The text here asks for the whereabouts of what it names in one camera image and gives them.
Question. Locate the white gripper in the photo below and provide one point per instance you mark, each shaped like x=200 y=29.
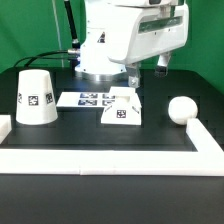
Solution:
x=135 y=34

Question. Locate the white lamp base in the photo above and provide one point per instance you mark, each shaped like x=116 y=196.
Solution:
x=125 y=109

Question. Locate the white lamp bulb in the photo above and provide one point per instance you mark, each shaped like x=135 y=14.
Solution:
x=181 y=109

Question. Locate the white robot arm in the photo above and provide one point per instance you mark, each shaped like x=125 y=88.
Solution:
x=94 y=62

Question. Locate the white lamp shade cone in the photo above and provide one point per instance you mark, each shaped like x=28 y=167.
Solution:
x=35 y=98

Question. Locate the white marker sheet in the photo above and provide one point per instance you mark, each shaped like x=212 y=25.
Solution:
x=85 y=99

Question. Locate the white foam border frame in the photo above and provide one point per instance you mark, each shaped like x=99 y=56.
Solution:
x=206 y=160

